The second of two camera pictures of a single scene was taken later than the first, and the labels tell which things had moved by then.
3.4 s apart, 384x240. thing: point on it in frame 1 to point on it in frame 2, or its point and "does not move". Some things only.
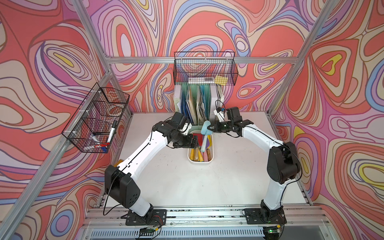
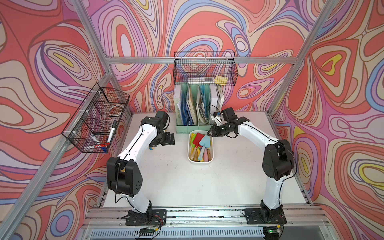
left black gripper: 188,144 to 169,139
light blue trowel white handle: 205,131 to 205,142
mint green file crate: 197,102 does not move
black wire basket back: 202,67 does not move
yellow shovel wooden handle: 208,149 does not move
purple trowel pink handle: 205,158 does not move
